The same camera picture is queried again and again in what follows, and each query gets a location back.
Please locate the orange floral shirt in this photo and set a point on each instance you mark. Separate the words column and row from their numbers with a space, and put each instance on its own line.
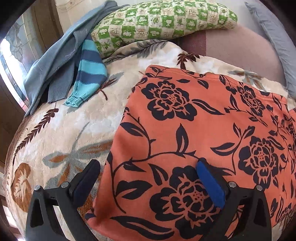
column 208, row 129

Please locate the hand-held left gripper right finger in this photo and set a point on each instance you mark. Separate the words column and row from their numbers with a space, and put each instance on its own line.
column 211, row 183

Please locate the pink bed sheet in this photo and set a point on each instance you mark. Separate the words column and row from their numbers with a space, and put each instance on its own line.
column 240, row 51

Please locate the cream leaf-print blanket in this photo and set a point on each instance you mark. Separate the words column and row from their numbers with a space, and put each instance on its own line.
column 76, row 129

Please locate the grey-blue pillow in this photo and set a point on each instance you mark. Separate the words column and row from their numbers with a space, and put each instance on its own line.
column 272, row 34

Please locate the blue-grey sweater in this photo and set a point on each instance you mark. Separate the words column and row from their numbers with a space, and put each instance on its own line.
column 57, row 55

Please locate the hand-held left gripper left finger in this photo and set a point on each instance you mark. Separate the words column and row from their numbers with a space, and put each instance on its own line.
column 86, row 183

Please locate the green checkered pillow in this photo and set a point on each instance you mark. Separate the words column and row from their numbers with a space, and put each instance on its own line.
column 161, row 20

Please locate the wooden door with stained glass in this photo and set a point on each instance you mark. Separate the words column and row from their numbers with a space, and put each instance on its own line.
column 20, row 46

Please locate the teal striped knit garment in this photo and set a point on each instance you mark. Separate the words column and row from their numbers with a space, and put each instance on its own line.
column 89, row 71

